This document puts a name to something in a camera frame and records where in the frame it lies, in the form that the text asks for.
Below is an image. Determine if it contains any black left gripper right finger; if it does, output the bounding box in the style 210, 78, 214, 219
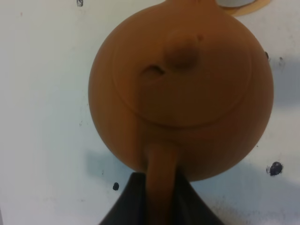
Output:
172, 173, 224, 225

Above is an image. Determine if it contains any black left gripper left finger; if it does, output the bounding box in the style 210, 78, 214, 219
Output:
100, 172, 152, 225

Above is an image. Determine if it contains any brown clay teapot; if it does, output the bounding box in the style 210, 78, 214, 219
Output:
88, 0, 274, 225

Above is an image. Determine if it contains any orange left coaster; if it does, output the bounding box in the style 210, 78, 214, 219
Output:
220, 0, 271, 17

